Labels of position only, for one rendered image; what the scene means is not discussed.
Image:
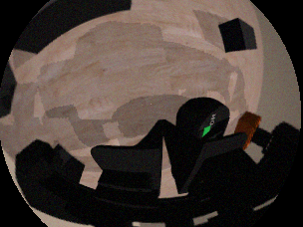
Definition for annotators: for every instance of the dark grey controller unit with label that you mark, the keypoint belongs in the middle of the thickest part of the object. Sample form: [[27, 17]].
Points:
[[203, 117]]

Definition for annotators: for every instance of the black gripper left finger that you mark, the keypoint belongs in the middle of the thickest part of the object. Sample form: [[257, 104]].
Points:
[[147, 156]]

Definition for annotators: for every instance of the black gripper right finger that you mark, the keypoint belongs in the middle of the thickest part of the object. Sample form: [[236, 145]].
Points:
[[187, 152]]

